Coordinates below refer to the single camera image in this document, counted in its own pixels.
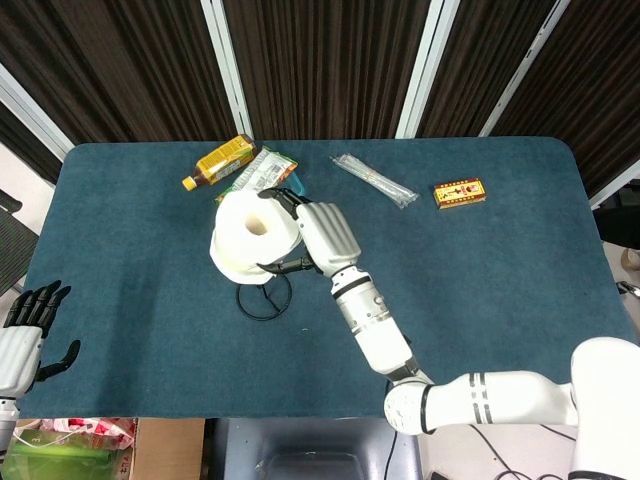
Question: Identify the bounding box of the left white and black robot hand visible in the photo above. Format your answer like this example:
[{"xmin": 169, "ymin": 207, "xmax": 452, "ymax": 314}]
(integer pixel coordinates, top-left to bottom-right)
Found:
[{"xmin": 0, "ymin": 279, "xmax": 82, "ymax": 399}]

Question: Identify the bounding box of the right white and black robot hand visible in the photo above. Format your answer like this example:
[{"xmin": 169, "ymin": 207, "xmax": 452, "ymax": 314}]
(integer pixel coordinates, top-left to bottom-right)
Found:
[{"xmin": 257, "ymin": 187, "xmax": 364, "ymax": 277}]

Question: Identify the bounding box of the green snack bag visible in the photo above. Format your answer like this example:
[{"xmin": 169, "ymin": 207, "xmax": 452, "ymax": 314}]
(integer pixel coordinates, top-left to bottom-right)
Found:
[{"xmin": 214, "ymin": 145, "xmax": 300, "ymax": 204}]

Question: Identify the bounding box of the green plastic package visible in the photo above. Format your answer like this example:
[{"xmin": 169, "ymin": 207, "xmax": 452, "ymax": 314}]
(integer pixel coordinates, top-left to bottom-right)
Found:
[{"xmin": 3, "ymin": 430, "xmax": 135, "ymax": 480}]

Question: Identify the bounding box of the red and white plastic bag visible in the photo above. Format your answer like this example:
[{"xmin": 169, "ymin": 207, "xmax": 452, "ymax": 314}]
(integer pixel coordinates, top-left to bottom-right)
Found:
[{"xmin": 17, "ymin": 417, "xmax": 137, "ymax": 455}]

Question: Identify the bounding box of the yellow-capped tea bottle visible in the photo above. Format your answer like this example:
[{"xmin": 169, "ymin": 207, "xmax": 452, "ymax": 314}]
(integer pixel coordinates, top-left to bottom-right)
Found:
[{"xmin": 181, "ymin": 134, "xmax": 258, "ymax": 191}]

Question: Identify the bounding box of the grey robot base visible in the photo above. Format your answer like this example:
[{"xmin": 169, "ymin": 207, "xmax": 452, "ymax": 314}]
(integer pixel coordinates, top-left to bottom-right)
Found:
[{"xmin": 209, "ymin": 417, "xmax": 427, "ymax": 480}]

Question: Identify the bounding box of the black cable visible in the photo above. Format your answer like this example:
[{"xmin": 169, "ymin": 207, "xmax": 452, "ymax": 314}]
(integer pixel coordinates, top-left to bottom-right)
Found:
[{"xmin": 464, "ymin": 423, "xmax": 581, "ymax": 480}]

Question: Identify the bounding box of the black mesh office chair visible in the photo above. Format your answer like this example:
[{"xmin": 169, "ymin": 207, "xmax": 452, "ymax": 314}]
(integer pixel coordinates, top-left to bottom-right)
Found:
[{"xmin": 0, "ymin": 189, "xmax": 42, "ymax": 297}]

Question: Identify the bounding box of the clear pack of straws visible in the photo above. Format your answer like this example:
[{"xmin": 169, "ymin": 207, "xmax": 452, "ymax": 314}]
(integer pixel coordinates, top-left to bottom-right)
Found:
[{"xmin": 329, "ymin": 153, "xmax": 419, "ymax": 209}]

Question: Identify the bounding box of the dark teal felt-covered table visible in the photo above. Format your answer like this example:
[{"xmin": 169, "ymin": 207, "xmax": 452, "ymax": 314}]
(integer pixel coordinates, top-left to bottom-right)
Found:
[{"xmin": 19, "ymin": 137, "xmax": 639, "ymax": 420}]

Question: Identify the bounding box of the brown slatted partition panel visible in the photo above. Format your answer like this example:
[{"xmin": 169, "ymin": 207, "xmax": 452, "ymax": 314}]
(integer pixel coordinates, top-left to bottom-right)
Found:
[
  {"xmin": 479, "ymin": 0, "xmax": 640, "ymax": 209},
  {"xmin": 0, "ymin": 0, "xmax": 254, "ymax": 146},
  {"xmin": 394, "ymin": 0, "xmax": 571, "ymax": 139},
  {"xmin": 199, "ymin": 0, "xmax": 461, "ymax": 141},
  {"xmin": 0, "ymin": 62, "xmax": 76, "ymax": 186}
]

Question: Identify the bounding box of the white toilet paper roll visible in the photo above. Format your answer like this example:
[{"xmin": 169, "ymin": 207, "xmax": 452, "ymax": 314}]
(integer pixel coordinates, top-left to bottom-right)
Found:
[{"xmin": 208, "ymin": 190, "xmax": 304, "ymax": 286}]

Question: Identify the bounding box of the red and yellow box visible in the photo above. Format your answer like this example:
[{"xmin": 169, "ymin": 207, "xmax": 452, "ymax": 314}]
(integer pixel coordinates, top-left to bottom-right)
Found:
[{"xmin": 432, "ymin": 177, "xmax": 489, "ymax": 211}]

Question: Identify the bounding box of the black metal wire stand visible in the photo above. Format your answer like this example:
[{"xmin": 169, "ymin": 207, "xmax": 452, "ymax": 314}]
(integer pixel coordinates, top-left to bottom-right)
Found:
[{"xmin": 236, "ymin": 273, "xmax": 293, "ymax": 320}]

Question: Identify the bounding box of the brown cardboard box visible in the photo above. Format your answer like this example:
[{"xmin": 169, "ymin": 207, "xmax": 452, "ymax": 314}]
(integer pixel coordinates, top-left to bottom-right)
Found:
[{"xmin": 0, "ymin": 417, "xmax": 206, "ymax": 480}]

